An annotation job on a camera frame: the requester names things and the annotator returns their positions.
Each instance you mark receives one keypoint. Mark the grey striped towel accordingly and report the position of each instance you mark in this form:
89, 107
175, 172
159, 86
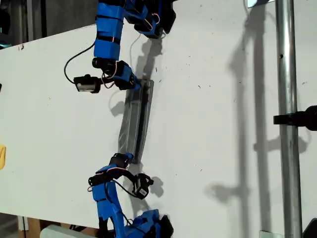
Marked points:
128, 124

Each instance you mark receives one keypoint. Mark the yellow object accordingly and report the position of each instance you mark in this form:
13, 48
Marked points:
2, 156

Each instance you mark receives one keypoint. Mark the black rounded object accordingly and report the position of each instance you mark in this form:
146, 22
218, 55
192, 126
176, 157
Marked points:
310, 229

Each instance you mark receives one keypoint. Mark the black camera stalk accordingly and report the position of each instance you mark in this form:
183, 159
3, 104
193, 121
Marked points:
128, 173

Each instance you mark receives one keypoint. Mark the wooden table frame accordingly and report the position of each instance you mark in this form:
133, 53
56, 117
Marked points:
34, 226

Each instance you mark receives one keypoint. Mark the grey vertical rail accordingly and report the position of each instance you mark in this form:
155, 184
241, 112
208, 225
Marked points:
30, 19

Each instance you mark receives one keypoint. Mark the black camera box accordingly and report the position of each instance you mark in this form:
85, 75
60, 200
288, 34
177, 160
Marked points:
85, 84
142, 188

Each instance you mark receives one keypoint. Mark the white plastic box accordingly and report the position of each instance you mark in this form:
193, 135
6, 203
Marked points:
57, 231

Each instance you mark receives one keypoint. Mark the black clamp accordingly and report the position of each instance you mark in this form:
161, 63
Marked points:
297, 119

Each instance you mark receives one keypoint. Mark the steel post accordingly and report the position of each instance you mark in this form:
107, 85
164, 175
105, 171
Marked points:
287, 74

